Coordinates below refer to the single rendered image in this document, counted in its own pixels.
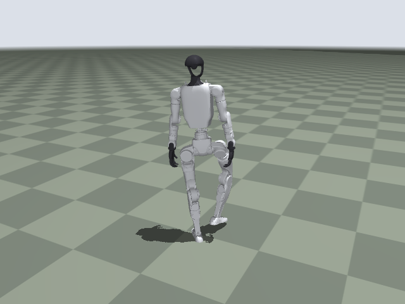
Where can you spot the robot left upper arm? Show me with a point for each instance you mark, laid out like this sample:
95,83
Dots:
175,106

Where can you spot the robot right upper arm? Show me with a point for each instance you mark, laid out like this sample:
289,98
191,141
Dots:
218,92

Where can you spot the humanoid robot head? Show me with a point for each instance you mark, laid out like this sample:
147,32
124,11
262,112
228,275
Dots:
192,62

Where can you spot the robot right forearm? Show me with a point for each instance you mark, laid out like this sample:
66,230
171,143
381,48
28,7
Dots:
227,127

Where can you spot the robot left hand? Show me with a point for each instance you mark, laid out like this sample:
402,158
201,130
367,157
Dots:
172,155

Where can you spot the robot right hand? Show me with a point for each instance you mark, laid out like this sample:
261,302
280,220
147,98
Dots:
231,153

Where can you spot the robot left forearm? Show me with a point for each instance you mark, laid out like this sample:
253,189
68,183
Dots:
173,129

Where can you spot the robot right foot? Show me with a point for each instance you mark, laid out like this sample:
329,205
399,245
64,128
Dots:
215,221

